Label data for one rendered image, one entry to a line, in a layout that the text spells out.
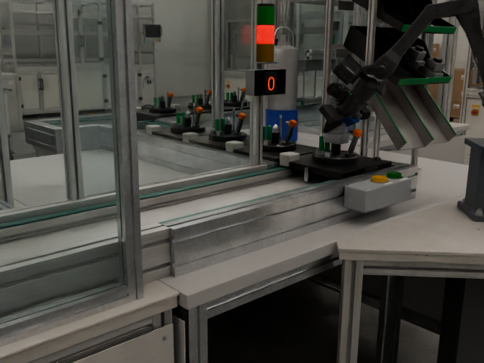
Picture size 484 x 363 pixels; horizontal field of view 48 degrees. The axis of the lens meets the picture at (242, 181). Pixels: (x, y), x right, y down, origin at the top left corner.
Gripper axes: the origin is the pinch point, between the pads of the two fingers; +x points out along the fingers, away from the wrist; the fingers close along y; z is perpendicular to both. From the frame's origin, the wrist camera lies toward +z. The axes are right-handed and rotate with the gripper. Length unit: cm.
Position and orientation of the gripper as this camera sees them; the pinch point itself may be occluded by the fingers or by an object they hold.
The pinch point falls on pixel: (335, 123)
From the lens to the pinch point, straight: 166.1
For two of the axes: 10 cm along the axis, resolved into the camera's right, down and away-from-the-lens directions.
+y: -7.3, 1.6, -6.6
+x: -4.6, 6.0, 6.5
